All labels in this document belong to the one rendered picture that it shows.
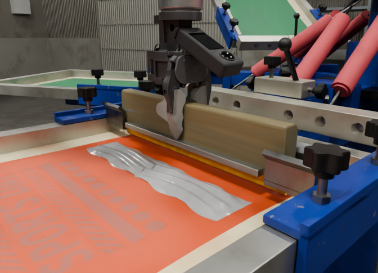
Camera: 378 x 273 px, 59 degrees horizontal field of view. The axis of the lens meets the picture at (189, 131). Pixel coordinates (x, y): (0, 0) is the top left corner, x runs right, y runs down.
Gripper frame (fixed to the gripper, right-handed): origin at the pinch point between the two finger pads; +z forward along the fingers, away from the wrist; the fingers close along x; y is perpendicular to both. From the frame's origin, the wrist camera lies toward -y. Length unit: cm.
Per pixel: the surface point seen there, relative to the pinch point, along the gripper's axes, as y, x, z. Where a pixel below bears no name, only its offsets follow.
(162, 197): -8.8, 12.7, 5.3
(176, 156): 2.7, 0.7, 5.3
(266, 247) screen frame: -28.0, 15.5, 1.8
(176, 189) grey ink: -9.1, 10.5, 4.7
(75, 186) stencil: 2.9, 20.2, 5.3
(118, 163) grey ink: 5.8, 11.2, 4.9
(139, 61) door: 490, -312, 32
